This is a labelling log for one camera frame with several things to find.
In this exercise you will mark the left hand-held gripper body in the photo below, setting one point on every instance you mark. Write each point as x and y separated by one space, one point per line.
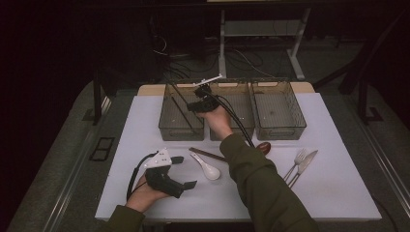
162 182

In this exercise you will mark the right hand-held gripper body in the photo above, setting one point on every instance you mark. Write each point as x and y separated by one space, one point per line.
204 104

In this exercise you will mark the black chopstick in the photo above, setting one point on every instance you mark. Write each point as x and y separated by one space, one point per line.
183 114
180 93

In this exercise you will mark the white ceramic spoon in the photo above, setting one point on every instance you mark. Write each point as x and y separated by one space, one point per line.
211 172

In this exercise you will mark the brown wooden chopstick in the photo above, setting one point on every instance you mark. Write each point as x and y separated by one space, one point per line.
206 153

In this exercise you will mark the clear grey plastic bin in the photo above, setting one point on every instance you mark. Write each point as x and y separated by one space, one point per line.
277 106
246 106
167 122

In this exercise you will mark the person's right hand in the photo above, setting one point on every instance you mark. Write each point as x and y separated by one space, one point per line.
217 124

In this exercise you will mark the person's left hand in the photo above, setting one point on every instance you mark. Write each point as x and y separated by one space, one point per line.
143 196

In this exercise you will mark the white table cover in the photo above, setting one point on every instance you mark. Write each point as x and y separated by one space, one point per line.
209 199

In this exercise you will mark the white metal stand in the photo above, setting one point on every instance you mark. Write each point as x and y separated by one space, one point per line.
222 48

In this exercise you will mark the black metal stand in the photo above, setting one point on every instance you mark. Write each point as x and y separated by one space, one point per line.
362 96
96 96

